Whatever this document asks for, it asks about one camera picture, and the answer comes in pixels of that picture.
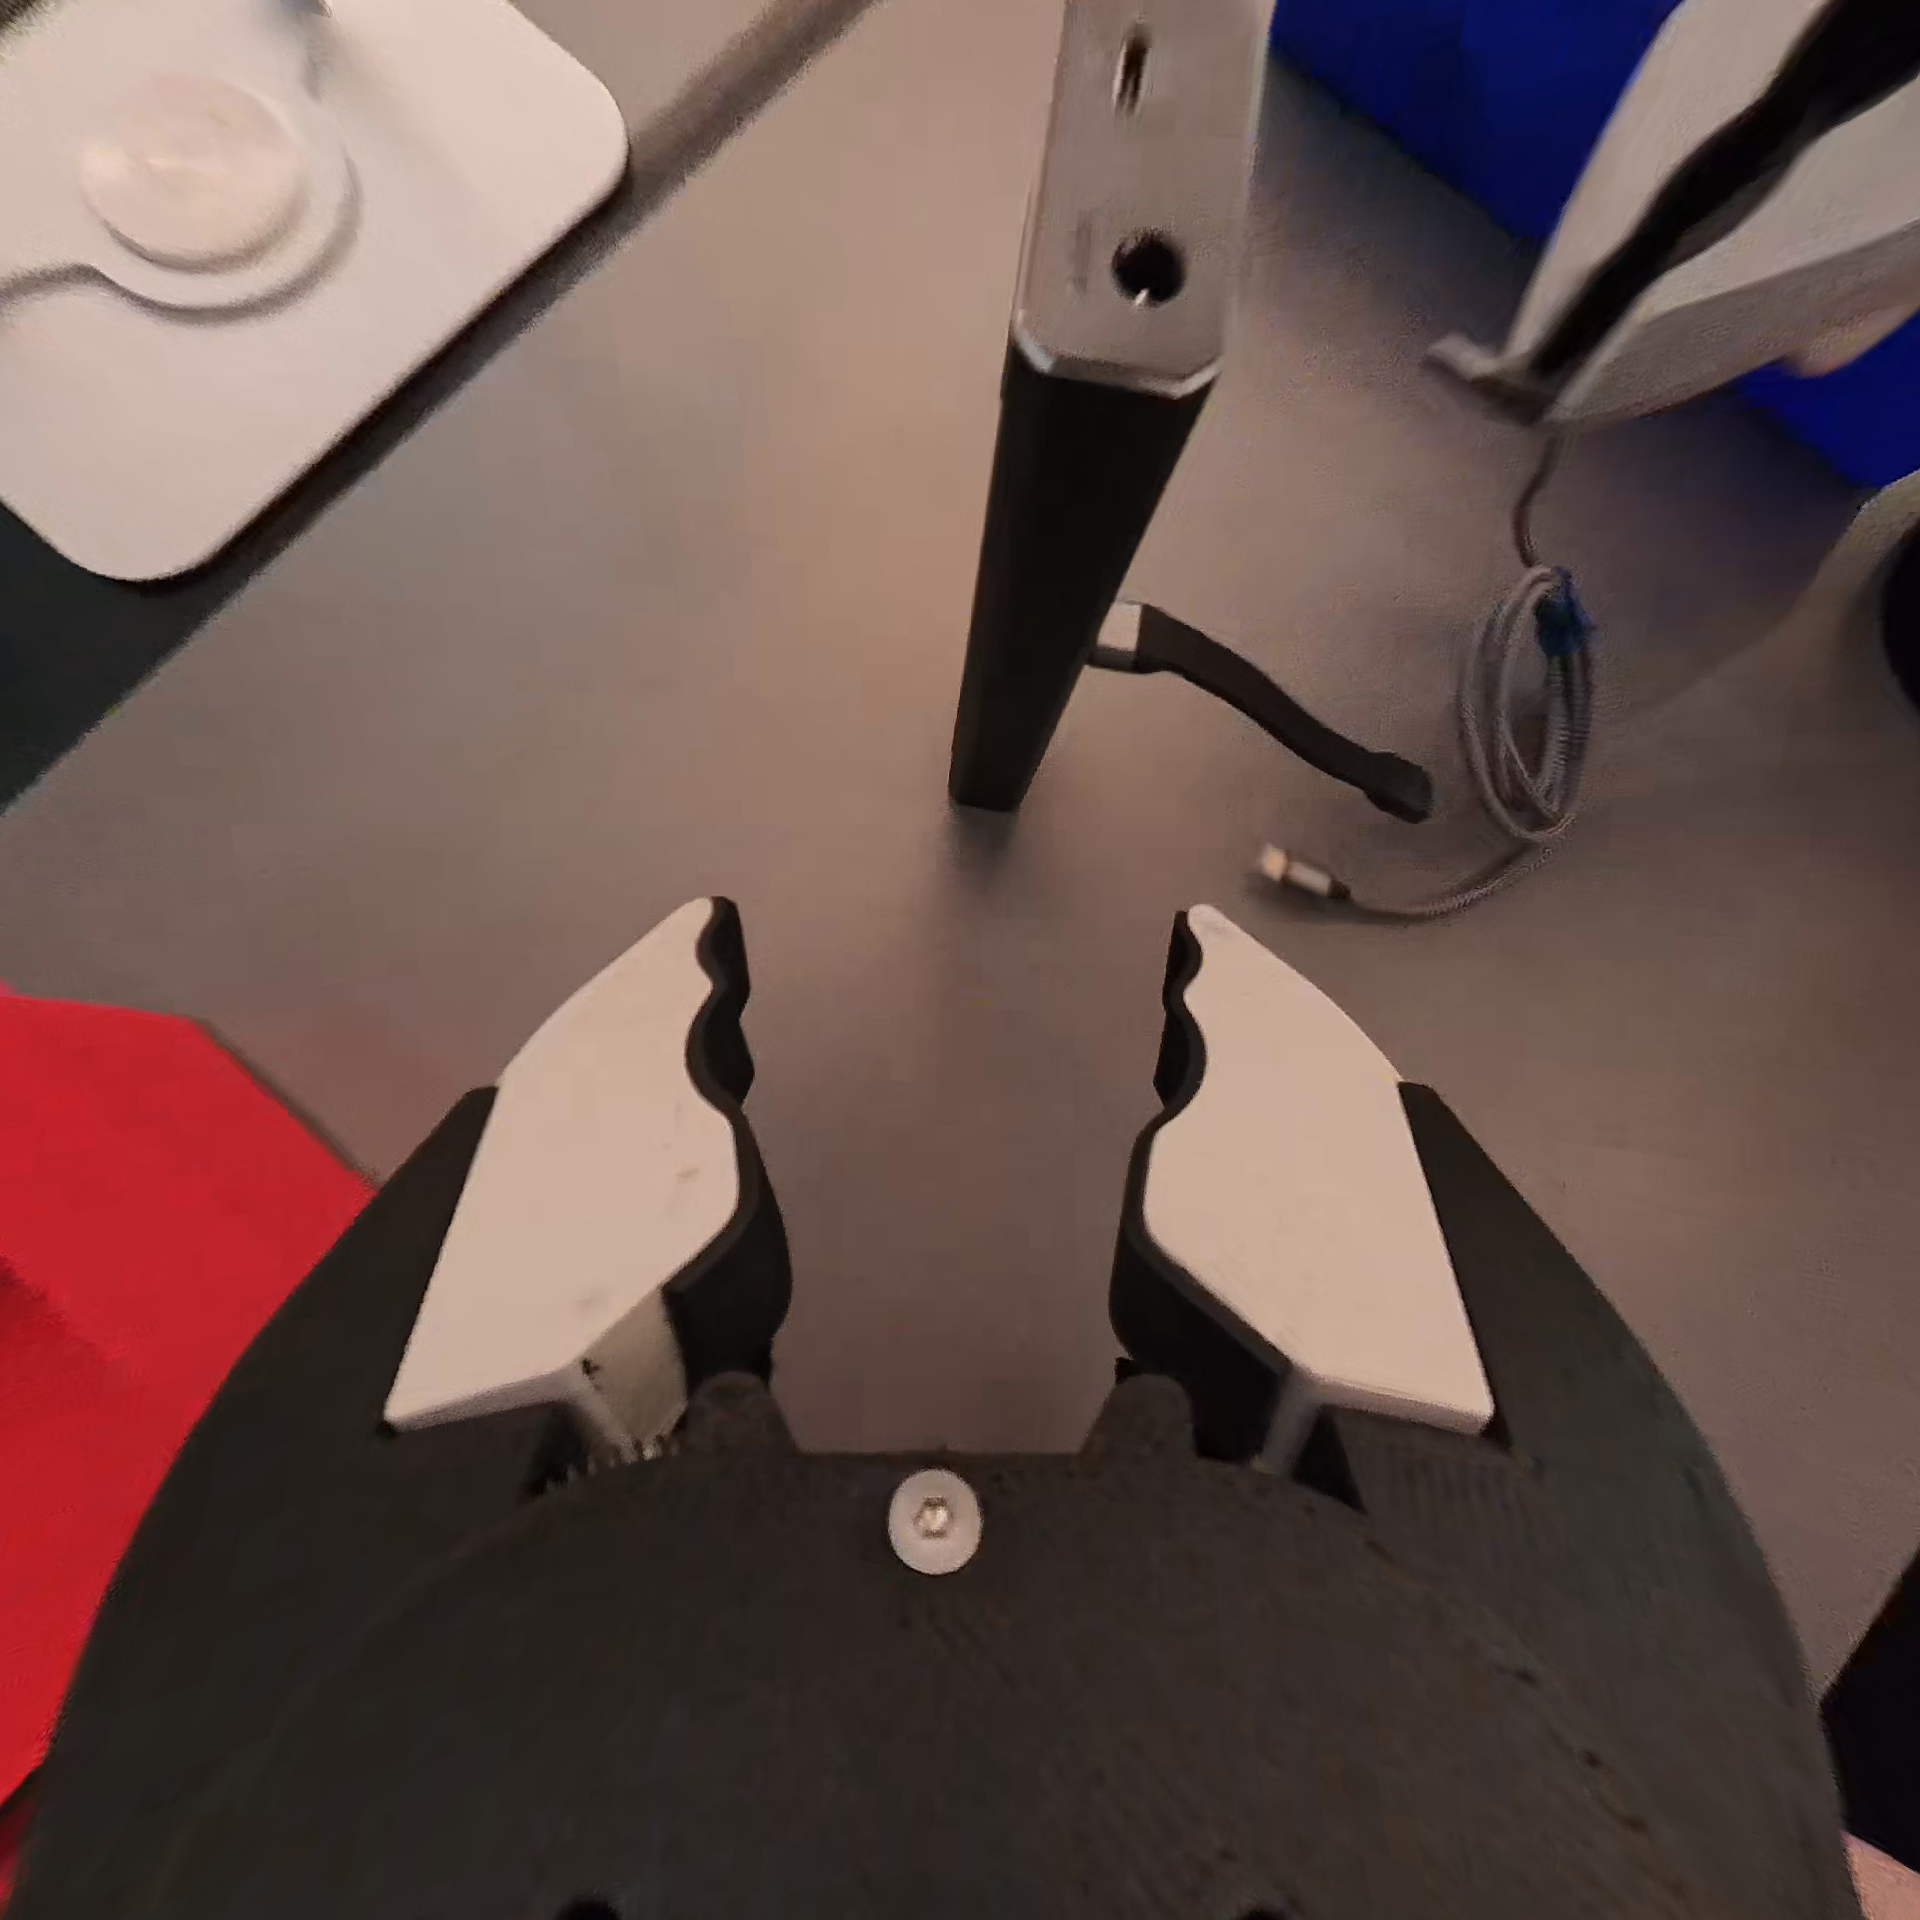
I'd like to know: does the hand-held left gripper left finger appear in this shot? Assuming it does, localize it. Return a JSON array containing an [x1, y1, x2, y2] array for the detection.
[[382, 896, 794, 1479]]

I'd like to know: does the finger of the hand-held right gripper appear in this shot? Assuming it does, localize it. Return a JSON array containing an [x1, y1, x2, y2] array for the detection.
[[1550, 53, 1920, 435], [1511, 0, 1863, 362]]

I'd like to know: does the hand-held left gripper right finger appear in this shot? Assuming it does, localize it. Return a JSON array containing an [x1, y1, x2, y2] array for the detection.
[[1111, 903, 1500, 1480]]

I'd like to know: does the black usb cable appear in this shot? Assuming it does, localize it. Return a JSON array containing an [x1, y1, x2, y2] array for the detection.
[[1092, 599, 1433, 826]]

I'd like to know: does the grey braided usb cable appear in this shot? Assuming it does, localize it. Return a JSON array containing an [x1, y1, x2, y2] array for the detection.
[[1258, 335, 1601, 924]]

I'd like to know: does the blue plastic box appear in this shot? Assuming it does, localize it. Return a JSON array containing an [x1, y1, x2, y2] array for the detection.
[[1267, 0, 1920, 490]]

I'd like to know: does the red box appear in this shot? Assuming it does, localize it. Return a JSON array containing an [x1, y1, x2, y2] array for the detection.
[[0, 982, 379, 1808]]

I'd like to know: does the white flat stand base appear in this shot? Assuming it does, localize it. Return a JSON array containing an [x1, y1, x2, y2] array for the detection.
[[0, 0, 630, 586]]

